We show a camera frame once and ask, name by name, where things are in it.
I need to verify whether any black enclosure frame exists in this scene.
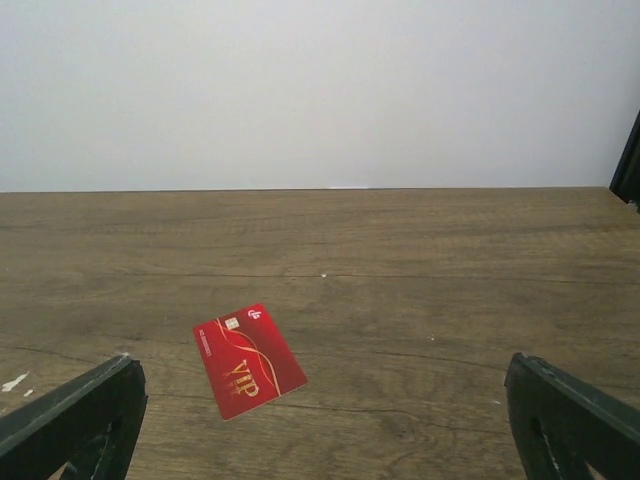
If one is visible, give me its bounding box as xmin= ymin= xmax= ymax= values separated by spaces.
xmin=609 ymin=113 xmax=640 ymax=211

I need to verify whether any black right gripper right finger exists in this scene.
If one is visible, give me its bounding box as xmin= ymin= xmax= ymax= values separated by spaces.
xmin=504 ymin=352 xmax=639 ymax=479

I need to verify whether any lone red VIP card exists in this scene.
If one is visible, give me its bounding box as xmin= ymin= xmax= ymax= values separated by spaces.
xmin=193 ymin=303 xmax=308 ymax=421

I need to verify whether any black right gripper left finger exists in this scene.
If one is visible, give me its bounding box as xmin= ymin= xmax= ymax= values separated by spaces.
xmin=1 ymin=355 xmax=147 ymax=479

